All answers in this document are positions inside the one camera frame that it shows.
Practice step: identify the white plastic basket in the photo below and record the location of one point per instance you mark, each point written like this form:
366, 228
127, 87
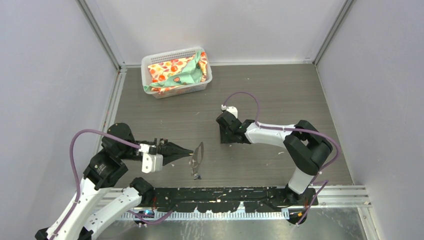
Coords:
165, 56

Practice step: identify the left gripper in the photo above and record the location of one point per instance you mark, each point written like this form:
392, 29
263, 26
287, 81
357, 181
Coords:
170, 151

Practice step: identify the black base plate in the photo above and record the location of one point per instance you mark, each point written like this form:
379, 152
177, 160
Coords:
266, 199

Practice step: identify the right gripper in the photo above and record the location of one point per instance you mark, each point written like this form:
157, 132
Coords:
224, 138

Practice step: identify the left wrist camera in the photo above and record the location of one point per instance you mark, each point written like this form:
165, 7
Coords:
152, 161

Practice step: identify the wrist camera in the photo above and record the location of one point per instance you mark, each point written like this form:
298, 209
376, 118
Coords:
231, 109
152, 161

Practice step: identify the white cable duct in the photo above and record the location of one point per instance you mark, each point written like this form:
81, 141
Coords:
240, 214

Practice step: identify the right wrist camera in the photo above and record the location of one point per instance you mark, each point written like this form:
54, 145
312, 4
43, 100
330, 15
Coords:
231, 109

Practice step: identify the floral cloth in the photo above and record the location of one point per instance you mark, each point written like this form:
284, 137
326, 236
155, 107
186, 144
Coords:
178, 72

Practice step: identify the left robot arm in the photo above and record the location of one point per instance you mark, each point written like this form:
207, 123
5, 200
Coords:
79, 221

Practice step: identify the metal key organizer plate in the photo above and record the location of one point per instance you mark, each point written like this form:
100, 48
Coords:
196, 159

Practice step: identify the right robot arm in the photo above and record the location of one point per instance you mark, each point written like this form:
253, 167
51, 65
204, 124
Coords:
307, 147

